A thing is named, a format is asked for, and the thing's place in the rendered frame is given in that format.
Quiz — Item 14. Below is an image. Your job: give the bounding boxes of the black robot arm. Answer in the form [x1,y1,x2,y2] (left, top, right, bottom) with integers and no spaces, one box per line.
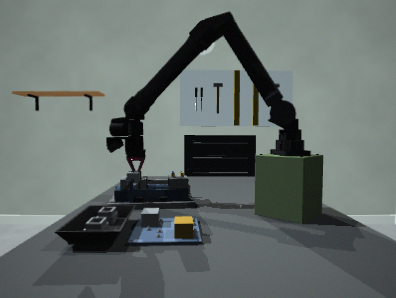
[106,12,311,156]

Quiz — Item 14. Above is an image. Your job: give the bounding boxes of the yellow block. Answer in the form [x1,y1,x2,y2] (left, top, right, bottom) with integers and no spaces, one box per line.
[174,216,193,239]

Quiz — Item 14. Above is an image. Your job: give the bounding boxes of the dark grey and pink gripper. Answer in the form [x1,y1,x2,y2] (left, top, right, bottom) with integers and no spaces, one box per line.
[126,136,146,171]

